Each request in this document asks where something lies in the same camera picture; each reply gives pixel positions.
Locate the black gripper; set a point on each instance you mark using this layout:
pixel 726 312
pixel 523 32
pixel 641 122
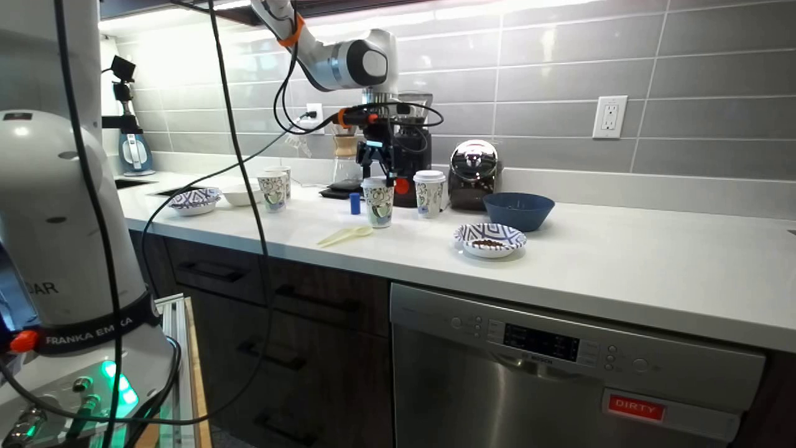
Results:
pixel 373 143

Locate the white plastic cup lid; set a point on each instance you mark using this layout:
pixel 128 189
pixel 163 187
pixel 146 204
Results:
pixel 379 173

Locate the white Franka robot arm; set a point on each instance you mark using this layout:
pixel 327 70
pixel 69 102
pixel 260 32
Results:
pixel 57 208

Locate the lidded patterned paper cup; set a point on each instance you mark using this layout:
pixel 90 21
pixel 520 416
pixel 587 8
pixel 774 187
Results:
pixel 430 194

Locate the glass pour-over carafe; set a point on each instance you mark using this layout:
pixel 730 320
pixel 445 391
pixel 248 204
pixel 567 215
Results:
pixel 343 171

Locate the black coffee grinder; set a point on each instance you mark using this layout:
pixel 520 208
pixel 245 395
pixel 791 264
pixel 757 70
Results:
pixel 411 157

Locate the blue plastic cylinder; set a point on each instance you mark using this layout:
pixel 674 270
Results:
pixel 357 204

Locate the black coffee scale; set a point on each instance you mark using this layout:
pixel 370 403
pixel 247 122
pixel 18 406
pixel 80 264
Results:
pixel 337 192

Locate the wooden stir sticks bag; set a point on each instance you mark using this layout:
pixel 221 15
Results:
pixel 349 232

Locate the pale wooden spoon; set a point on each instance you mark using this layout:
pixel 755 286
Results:
pixel 357 237

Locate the pale wooden fork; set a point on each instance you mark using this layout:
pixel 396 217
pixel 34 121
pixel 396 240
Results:
pixel 343 237

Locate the shiny dark round appliance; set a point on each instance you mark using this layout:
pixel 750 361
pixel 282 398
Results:
pixel 473 171

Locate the blue patterned plate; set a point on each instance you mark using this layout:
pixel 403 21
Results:
pixel 487 240

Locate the dark blue bowl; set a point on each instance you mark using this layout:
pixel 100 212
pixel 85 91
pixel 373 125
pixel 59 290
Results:
pixel 517 212

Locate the white bowl patterned outside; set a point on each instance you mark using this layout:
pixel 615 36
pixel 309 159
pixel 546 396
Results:
pixel 191 202

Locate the dark wood base cabinet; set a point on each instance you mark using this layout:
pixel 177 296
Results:
pixel 330 375

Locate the clear glass jug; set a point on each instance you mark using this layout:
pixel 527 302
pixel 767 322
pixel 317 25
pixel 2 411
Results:
pixel 135 152

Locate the stainless steel dishwasher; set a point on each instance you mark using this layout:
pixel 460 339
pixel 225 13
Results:
pixel 498 398

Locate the white robot mounting cart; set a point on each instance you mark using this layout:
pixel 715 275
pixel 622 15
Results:
pixel 177 349

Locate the red dirty magnet sign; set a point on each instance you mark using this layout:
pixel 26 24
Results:
pixel 635 406

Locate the white wall outlet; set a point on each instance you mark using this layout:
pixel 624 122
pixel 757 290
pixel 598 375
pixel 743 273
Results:
pixel 609 115
pixel 314 115

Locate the black camera on stand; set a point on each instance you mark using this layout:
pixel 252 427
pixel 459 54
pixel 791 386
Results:
pixel 122 67

